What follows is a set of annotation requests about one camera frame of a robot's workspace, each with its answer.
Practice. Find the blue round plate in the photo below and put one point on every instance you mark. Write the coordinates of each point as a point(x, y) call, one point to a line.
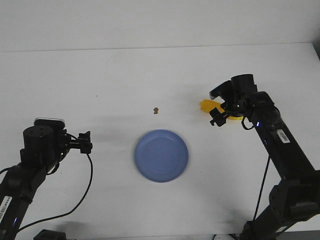
point(161, 156)

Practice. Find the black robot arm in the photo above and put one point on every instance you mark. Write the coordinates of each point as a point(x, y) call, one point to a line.
point(296, 198)
point(45, 146)

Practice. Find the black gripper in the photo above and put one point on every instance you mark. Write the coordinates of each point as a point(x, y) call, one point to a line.
point(63, 142)
point(233, 106)

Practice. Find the small brown crumb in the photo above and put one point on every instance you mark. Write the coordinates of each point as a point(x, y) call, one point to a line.
point(155, 110)

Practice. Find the yellow corn cob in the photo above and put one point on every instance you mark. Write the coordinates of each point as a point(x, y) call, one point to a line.
point(208, 105)

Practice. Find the white object at table edge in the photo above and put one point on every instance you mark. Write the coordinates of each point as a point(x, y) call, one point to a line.
point(220, 237)

